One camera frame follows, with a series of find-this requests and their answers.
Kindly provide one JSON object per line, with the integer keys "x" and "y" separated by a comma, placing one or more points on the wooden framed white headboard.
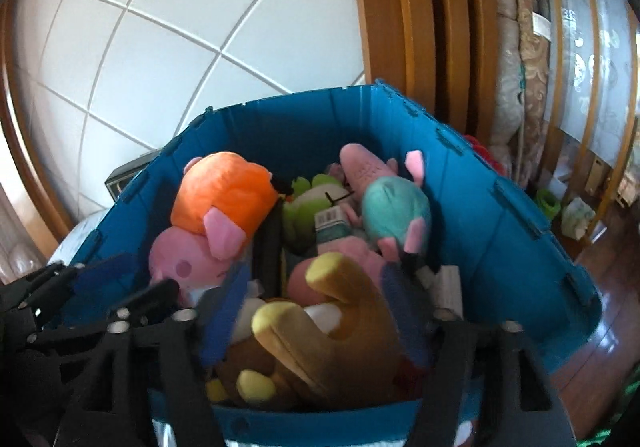
{"x": 200, "y": 27}

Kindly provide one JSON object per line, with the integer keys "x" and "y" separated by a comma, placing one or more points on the green plastic object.
{"x": 548, "y": 203}

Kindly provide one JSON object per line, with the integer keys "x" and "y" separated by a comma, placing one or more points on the brown patterned rolled carpet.
{"x": 535, "y": 52}

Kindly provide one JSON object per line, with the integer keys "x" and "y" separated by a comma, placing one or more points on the orange and pink pig plush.
{"x": 225, "y": 187}

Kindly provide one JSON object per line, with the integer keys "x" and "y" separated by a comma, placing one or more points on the red cloth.
{"x": 484, "y": 153}

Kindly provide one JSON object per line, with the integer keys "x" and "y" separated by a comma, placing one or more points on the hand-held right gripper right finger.
{"x": 402, "y": 317}

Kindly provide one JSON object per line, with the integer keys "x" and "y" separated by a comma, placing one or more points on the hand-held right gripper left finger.
{"x": 220, "y": 322}

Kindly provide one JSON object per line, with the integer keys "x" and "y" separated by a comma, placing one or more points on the small white carton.
{"x": 447, "y": 287}

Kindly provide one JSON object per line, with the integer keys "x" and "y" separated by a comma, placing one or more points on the salmon pink plush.
{"x": 300, "y": 284}

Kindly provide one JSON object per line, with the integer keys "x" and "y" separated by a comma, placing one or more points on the frosted glass sliding door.
{"x": 600, "y": 77}

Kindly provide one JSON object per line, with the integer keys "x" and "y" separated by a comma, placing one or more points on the pale pink curtain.
{"x": 20, "y": 237}

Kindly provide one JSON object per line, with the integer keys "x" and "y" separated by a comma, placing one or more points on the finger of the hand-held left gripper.
{"x": 152, "y": 294}
{"x": 107, "y": 271}

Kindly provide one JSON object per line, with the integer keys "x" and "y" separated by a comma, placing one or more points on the brown teddy bear plush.
{"x": 350, "y": 342}

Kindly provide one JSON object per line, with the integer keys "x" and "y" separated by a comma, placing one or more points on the white crumpled bag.
{"x": 577, "y": 218}

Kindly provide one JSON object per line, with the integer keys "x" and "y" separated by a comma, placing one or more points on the pink plush toy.
{"x": 362, "y": 164}

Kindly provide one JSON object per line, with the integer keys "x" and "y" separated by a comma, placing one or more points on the black garbage bag roll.
{"x": 270, "y": 252}

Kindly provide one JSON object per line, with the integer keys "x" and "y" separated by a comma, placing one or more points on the blue plastic storage container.
{"x": 465, "y": 227}

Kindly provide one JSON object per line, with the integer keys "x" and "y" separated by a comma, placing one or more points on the teal plush with pink ears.
{"x": 395, "y": 207}

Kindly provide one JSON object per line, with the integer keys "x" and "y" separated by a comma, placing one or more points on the beige rolled carpet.
{"x": 507, "y": 77}

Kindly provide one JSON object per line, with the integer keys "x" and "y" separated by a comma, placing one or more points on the green frog plush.
{"x": 300, "y": 217}

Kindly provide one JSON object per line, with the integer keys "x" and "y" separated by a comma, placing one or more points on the black gift bag gold print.
{"x": 122, "y": 182}

